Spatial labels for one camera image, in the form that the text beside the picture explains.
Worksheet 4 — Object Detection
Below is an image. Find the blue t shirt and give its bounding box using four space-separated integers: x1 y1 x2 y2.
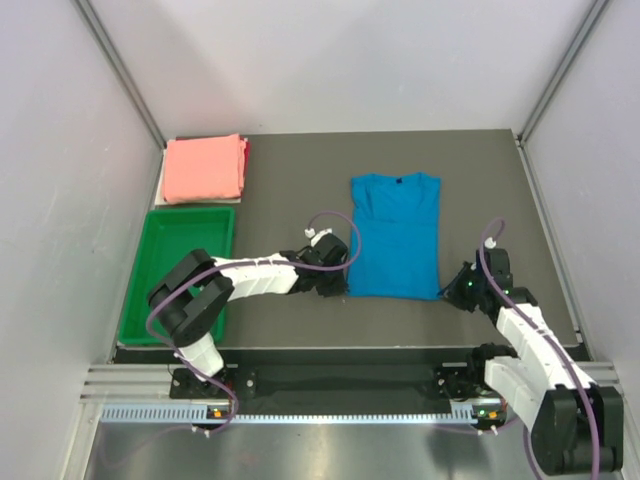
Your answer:
348 172 441 301

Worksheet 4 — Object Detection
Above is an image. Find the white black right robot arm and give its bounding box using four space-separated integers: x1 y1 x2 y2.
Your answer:
440 240 624 477

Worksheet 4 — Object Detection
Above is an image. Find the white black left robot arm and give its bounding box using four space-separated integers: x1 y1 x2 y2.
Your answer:
147 229 349 397

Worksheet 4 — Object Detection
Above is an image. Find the folded magenta t shirt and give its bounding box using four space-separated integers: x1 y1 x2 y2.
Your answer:
239 137 251 193

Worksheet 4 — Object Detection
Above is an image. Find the green plastic tray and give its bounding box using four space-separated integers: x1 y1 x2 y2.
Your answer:
118 207 235 347

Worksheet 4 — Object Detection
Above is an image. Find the folded pink t shirt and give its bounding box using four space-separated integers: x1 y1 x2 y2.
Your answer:
163 134 243 205

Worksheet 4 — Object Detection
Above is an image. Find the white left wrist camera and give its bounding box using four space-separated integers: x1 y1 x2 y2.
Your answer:
304 227 333 247

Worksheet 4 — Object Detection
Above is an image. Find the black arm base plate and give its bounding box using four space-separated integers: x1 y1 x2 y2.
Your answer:
169 362 506 416

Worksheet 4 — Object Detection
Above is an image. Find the grey slotted cable duct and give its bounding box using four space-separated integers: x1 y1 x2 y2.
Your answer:
99 402 511 426

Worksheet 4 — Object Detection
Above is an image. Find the aluminium frame rail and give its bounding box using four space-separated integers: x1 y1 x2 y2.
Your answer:
80 364 172 403

